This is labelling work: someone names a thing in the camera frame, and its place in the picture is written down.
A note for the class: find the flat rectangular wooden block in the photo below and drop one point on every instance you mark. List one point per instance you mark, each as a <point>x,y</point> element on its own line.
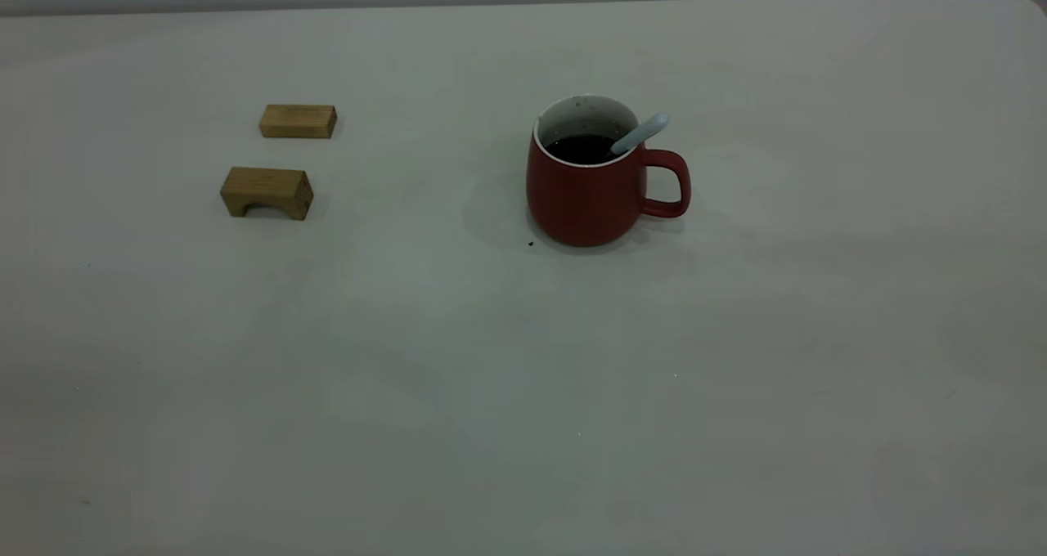
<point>298,121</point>

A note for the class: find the dark coffee liquid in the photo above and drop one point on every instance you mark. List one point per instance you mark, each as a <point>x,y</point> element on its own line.
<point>579,149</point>

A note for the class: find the arched wooden block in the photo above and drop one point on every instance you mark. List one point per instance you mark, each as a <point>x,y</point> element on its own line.
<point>270,186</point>

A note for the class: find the red ceramic mug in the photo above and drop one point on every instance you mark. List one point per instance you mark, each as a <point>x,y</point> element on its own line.
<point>585,204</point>

